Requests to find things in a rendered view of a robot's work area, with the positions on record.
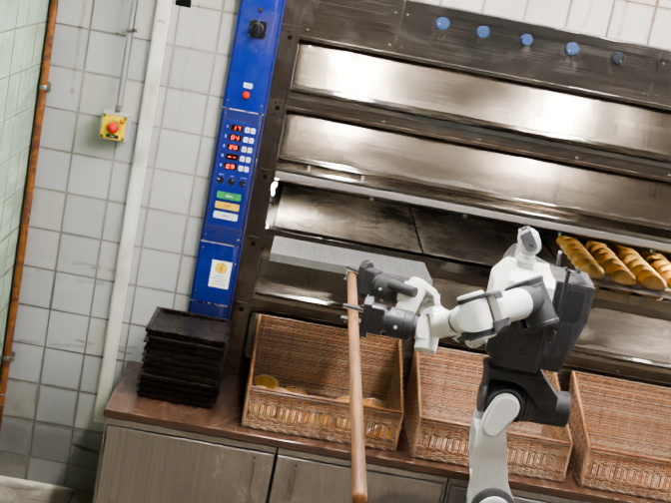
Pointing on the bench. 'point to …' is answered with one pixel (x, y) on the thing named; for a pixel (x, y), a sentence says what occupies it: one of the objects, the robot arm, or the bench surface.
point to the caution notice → (220, 274)
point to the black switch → (258, 29)
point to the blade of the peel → (283, 249)
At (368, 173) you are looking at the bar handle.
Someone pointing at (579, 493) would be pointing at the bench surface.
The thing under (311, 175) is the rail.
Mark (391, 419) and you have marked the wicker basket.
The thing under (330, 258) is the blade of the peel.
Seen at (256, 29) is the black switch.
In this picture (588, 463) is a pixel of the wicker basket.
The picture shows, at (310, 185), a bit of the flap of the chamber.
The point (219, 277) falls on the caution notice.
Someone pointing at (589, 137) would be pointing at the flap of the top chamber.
